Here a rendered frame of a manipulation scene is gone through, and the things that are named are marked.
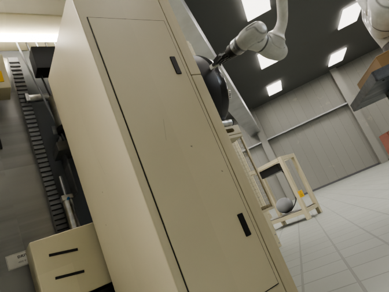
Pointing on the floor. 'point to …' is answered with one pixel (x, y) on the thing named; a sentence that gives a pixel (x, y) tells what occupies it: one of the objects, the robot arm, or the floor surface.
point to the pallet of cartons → (385, 141)
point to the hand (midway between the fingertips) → (213, 65)
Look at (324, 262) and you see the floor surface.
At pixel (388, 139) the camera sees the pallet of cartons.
